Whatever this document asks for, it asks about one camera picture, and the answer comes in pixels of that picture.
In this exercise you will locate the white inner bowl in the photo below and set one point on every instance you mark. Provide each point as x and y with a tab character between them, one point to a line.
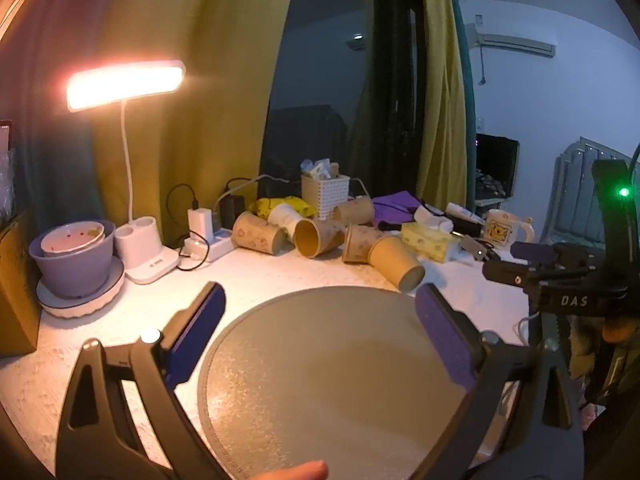
70	240

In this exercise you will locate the yellow bag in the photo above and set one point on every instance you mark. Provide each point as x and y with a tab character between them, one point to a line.
292	205

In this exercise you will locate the cardboard box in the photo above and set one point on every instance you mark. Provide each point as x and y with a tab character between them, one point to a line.
15	290

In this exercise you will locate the white paper cup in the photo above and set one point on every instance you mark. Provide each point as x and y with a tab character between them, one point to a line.
285	217

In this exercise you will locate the black power adapter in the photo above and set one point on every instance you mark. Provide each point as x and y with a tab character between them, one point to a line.
232	210

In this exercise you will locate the yellow tissue pack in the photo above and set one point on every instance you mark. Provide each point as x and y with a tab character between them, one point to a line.
430	242

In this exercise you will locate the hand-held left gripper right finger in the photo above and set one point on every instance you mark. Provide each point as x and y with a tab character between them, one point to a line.
445	335

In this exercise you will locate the person's right hand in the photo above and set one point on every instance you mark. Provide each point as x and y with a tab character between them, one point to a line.
617	329

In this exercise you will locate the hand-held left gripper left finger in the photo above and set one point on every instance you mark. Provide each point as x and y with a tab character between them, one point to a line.
196	332

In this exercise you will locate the round grey mat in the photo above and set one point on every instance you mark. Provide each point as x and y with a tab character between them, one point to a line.
340	385

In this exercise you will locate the white power strip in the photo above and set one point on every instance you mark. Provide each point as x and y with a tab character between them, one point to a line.
212	250

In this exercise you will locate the white packet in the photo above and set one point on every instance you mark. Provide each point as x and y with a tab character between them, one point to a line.
320	167

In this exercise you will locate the white charger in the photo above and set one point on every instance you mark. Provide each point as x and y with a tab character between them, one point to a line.
200	221

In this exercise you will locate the plain brown paper cup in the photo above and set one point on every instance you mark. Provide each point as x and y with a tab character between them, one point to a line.
327	232
395	260

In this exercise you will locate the white desk lamp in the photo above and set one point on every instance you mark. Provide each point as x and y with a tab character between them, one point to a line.
145	260

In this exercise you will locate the teal curtain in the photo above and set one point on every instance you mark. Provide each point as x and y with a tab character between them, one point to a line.
45	125

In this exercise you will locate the white air conditioner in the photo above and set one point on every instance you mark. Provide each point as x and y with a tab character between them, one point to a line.
515	45

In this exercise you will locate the patterned paper cup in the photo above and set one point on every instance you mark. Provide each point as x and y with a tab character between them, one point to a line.
354	210
257	234
357	242

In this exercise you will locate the black monitor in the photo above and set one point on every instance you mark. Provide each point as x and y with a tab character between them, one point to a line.
495	157

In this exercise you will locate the yellow curtain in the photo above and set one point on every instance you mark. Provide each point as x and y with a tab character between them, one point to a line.
210	110
445	110

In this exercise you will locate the purple bowl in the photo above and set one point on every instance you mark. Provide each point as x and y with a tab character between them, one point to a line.
75	272

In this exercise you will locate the white tube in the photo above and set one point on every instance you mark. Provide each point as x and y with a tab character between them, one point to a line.
462	211

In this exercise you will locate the white mug with yellow bear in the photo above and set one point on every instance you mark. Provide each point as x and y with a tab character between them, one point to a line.
502	230

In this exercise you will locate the purple cloth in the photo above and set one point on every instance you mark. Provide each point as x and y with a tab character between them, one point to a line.
395	206

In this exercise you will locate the white plate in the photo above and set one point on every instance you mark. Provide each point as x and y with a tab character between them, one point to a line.
85	305

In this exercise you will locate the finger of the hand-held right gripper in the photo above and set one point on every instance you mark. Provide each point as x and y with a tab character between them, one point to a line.
505	271
530	250

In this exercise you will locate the person's left hand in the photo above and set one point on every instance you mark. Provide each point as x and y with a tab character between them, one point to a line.
295	472

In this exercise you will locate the grey chair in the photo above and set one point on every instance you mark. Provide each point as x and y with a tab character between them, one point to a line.
575	195

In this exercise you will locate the white woven basket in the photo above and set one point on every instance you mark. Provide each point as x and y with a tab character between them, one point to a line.
325	195

